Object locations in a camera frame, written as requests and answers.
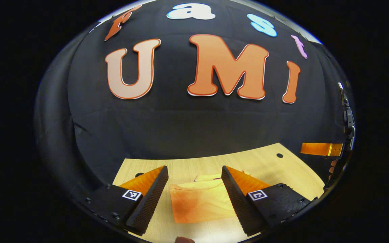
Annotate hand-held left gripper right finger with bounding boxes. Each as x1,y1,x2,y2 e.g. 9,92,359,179
222,165,317,237

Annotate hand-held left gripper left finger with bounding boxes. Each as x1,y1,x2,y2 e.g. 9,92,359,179
85,165,169,236

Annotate orange T-shirt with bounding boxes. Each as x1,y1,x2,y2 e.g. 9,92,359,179
170,173,240,224

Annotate black backdrop cloth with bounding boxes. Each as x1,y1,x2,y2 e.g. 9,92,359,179
34,0,354,199

